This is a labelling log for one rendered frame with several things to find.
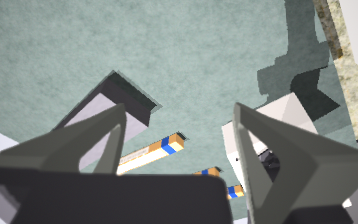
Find orange pack with white e6013 label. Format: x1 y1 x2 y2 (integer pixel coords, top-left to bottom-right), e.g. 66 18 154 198
118 134 184 174

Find white welding electrode pack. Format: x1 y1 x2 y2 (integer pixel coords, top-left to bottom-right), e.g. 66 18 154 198
227 185 244 198

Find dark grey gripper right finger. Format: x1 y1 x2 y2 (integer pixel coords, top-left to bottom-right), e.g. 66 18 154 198
232 102 358 224

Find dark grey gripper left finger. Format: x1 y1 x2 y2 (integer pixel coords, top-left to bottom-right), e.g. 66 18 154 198
0 103 127 174

